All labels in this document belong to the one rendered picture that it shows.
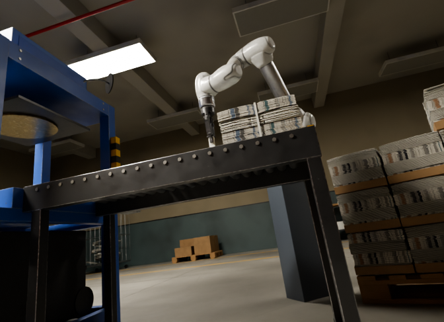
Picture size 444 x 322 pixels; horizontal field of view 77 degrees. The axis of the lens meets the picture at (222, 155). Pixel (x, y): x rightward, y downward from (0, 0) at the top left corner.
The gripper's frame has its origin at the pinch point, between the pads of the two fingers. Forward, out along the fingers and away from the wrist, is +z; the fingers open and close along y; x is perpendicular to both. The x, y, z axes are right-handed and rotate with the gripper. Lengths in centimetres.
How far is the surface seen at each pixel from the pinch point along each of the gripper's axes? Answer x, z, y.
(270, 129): -31.6, 4.4, -14.3
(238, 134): -16.5, 3.5, -14.0
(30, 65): 87, -54, -32
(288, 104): -41.6, -5.4, -14.9
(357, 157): -77, 14, 41
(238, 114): -18.1, -6.2, -14.3
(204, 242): 204, 51, 595
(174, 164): 9.1, 17.0, -32.3
